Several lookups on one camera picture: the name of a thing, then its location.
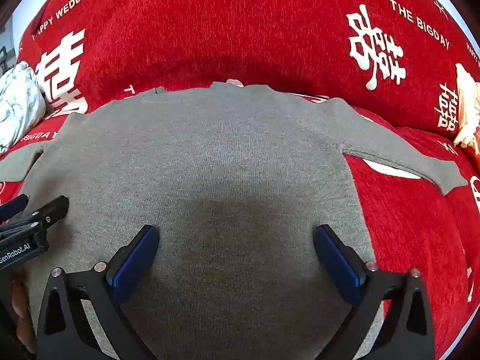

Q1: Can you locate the white floral cloth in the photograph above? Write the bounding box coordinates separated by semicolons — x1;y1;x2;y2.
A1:
0;61;47;154

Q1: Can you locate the red printed blanket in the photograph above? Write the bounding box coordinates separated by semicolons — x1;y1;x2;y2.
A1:
0;0;480;360

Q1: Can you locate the person's left hand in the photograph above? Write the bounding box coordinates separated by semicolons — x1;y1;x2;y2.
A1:
10;268;38;357

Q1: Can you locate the peach cloth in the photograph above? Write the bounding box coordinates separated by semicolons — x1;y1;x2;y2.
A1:
453;63;480;149

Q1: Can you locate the grey knit sweater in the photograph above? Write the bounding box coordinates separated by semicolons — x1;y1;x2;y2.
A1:
0;82;469;360

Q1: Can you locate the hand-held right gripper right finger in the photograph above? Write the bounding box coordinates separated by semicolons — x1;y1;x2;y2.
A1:
313;224;436;360

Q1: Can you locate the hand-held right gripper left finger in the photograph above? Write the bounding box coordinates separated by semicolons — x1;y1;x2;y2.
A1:
35;225;160;360

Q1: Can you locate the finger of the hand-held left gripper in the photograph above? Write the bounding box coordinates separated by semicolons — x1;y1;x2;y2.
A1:
0;194;30;223
15;196;70;235

